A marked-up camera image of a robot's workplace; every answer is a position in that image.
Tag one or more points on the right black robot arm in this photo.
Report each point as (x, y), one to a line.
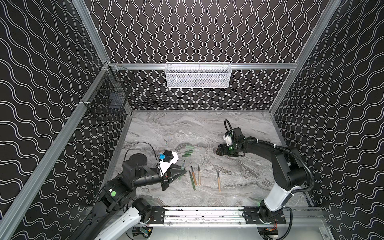
(290, 172)

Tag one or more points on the tan pen left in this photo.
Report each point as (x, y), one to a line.
(199, 175)

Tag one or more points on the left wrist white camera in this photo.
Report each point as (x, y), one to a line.
(166, 160)

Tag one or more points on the wrist white camera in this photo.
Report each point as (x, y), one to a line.
(166, 160)
(228, 139)

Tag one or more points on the aluminium frame bar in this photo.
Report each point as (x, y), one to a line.
(19, 207)
(190, 65)

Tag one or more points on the black wire mesh basket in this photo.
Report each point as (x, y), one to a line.
(110, 100)

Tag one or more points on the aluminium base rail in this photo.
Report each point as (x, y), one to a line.
(224, 217)

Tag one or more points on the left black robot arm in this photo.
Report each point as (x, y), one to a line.
(119, 191)

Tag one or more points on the aluminium frame left bar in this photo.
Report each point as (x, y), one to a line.
(19, 207)

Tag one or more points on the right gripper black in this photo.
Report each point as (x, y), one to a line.
(227, 149)

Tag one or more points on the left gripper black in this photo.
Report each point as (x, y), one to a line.
(165, 180)

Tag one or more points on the aluminium frame back bar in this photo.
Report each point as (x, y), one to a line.
(190, 65)

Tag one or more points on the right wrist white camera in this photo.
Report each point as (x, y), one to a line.
(228, 139)

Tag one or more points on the white wire mesh basket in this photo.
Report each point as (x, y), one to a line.
(198, 78)

